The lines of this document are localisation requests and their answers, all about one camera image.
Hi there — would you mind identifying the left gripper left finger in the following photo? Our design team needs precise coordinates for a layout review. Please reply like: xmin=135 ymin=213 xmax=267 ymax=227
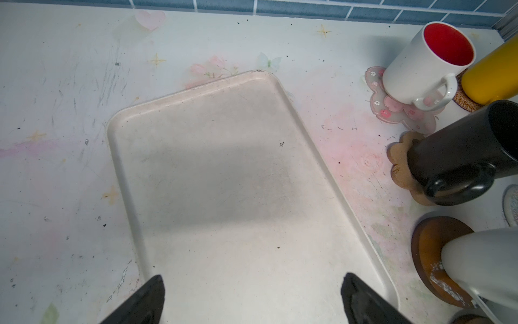
xmin=101 ymin=275 xmax=165 ymax=324

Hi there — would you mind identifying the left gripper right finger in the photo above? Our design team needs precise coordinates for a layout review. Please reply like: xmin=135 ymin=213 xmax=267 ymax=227
xmin=341 ymin=273 xmax=411 ymax=324

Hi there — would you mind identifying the brown round coaster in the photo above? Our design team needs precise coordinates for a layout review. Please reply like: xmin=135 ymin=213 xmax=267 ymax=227
xmin=452 ymin=314 xmax=493 ymax=324
xmin=411 ymin=216 xmax=474 ymax=309

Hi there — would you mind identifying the plain white mug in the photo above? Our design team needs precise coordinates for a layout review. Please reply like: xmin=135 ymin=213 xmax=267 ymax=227
xmin=441 ymin=227 xmax=517 ymax=310

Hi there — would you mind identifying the brown paw coaster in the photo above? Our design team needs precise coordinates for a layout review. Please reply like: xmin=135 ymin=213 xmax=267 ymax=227
xmin=387 ymin=132 xmax=435 ymax=207

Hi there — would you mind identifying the beige serving tray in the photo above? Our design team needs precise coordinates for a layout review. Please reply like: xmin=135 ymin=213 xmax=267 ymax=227
xmin=107 ymin=70 xmax=399 ymax=323

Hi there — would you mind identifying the black mug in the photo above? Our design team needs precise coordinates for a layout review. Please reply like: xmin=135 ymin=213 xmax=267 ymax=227
xmin=407 ymin=100 xmax=517 ymax=206

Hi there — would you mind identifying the multicolour stitched round coaster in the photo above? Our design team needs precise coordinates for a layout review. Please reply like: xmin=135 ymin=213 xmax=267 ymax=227
xmin=503 ymin=185 xmax=518 ymax=227

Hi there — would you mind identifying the pink flower coaster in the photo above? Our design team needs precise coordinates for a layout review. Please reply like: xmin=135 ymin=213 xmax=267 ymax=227
xmin=364 ymin=66 xmax=445 ymax=136

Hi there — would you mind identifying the woven rattan coaster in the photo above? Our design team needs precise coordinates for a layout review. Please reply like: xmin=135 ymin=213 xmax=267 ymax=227
xmin=453 ymin=69 xmax=482 ymax=113

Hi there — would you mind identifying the white mug red inside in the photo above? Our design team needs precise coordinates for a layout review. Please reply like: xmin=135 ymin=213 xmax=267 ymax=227
xmin=383 ymin=22 xmax=476 ymax=112

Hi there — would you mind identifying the yellow mug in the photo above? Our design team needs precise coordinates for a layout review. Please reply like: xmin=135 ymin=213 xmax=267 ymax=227
xmin=461 ymin=36 xmax=517 ymax=105

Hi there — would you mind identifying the blue mug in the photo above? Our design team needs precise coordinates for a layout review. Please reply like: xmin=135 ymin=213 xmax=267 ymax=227
xmin=472 ymin=297 xmax=517 ymax=324

